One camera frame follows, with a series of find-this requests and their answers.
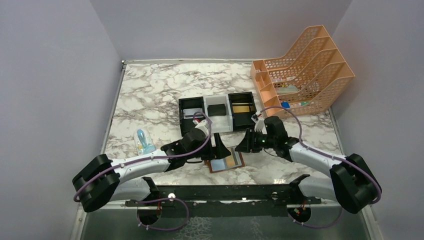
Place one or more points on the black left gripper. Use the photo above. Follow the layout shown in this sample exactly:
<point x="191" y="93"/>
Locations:
<point x="214" y="146"/>

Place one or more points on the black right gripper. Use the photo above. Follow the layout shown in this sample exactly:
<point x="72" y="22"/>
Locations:
<point x="249" y="139"/>

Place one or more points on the gold card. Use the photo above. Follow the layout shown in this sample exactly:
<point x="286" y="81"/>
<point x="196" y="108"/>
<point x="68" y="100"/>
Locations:
<point x="232" y="161"/>
<point x="241" y="108"/>

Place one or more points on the brown leather card holder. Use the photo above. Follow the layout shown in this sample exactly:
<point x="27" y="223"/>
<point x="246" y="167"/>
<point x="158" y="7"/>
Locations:
<point x="216" y="166"/>

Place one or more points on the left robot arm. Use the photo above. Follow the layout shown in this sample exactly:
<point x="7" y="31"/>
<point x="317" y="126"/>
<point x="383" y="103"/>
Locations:
<point x="104" y="179"/>

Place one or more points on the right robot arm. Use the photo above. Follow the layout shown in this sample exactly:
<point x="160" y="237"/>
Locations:
<point x="349" y="181"/>

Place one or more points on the gold card in tray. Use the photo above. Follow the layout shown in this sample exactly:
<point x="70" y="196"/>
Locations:
<point x="241" y="108"/>

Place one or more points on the black cards in tray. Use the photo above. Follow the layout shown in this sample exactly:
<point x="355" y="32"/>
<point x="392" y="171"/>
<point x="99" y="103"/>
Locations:
<point x="216" y="110"/>

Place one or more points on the silver card in tray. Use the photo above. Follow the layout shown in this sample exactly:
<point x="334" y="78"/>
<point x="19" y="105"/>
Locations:
<point x="188" y="113"/>

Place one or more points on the black right tray box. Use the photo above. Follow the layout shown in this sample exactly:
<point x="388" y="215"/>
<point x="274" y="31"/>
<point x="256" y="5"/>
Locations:
<point x="242" y="121"/>

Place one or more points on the black tray box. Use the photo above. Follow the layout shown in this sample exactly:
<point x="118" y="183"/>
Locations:
<point x="187" y="107"/>
<point x="242" y="121"/>

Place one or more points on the white middle tray box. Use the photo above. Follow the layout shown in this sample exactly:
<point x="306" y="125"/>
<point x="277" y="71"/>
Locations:
<point x="220" y="124"/>

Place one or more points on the black left tray box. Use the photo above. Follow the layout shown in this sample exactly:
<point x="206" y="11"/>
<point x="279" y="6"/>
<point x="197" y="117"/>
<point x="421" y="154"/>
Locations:
<point x="187" y="107"/>

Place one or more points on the blue correction tape blister pack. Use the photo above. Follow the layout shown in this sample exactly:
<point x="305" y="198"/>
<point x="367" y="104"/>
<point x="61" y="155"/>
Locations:
<point x="143" y="142"/>

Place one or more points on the orange plastic file organizer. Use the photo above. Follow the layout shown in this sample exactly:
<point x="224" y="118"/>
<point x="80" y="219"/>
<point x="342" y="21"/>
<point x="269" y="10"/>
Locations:
<point x="306" y="80"/>

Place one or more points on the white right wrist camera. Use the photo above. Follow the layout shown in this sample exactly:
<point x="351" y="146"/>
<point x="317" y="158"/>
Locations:
<point x="259" y="122"/>

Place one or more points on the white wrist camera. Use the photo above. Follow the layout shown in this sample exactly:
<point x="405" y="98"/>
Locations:
<point x="259" y="122"/>
<point x="204" y="126"/>

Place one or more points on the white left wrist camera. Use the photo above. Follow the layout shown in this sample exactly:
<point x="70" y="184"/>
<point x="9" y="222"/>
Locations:
<point x="204" y="126"/>

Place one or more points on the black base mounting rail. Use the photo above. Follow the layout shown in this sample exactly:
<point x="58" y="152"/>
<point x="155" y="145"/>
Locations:
<point x="215" y="201"/>

